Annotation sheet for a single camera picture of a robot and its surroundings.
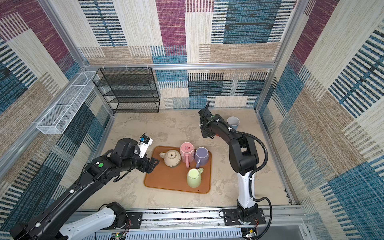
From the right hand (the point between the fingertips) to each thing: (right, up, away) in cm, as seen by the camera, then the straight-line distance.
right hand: (210, 133), depth 97 cm
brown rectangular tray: (-21, -25, -10) cm, 34 cm away
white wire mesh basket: (-75, +8, -26) cm, 80 cm away
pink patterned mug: (-15, -10, -13) cm, 22 cm away
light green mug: (-11, -21, -20) cm, 31 cm away
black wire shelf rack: (-58, +31, +13) cm, 67 cm away
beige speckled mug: (-23, -13, -12) cm, 29 cm away
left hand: (-31, -9, -24) cm, 40 cm away
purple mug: (-6, -12, -10) cm, 17 cm away
